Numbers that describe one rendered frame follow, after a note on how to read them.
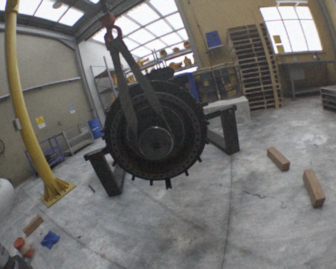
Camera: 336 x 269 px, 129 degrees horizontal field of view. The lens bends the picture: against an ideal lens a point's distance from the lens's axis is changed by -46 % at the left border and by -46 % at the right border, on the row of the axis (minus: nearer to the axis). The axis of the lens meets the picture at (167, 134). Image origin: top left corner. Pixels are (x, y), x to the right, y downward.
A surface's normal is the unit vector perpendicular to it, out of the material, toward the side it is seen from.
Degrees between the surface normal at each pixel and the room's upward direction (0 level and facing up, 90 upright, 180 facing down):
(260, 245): 0
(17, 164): 90
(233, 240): 0
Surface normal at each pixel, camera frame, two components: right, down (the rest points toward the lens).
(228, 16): -0.36, 0.37
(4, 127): 0.89, -0.14
